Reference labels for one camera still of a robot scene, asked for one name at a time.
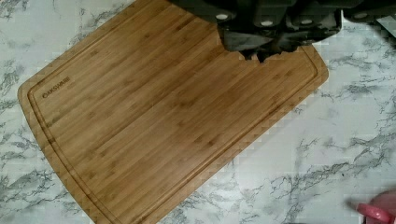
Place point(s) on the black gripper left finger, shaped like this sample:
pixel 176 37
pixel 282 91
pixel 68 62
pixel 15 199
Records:
pixel 248 43

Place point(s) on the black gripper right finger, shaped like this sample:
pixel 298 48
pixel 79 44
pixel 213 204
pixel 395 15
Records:
pixel 289 41

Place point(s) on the bamboo cutting board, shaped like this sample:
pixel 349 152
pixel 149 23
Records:
pixel 141 112

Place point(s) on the pink plastic object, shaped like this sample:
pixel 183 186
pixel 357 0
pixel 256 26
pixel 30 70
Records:
pixel 380 210

